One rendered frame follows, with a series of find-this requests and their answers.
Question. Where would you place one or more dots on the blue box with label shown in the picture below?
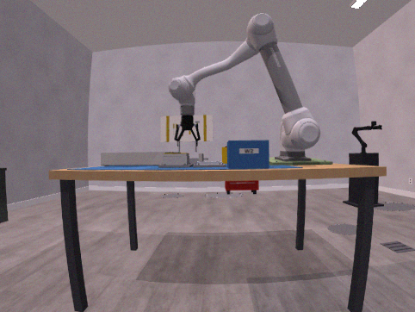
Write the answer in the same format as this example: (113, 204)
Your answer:
(243, 154)

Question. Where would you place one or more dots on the yellow open-top bin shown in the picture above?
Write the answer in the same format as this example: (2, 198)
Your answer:
(224, 155)

